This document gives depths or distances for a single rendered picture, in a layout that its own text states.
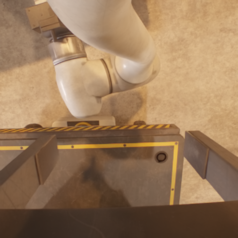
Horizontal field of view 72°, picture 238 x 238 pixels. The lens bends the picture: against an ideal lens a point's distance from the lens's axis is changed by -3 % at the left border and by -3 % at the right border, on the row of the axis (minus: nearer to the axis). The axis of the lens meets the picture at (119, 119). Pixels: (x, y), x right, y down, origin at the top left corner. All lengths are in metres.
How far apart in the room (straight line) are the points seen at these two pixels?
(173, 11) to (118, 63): 0.51
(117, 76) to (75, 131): 0.21
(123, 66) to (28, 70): 0.57
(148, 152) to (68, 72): 0.33
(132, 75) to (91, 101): 0.12
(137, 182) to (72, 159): 0.22
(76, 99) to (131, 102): 0.43
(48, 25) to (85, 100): 0.18
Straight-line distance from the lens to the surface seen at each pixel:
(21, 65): 0.91
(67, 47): 0.45
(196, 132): 0.17
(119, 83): 0.45
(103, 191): 0.61
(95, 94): 0.44
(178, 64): 0.86
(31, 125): 0.81
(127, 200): 0.64
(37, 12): 0.51
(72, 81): 0.43
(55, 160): 0.17
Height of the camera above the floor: 0.80
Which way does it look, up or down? 75 degrees down
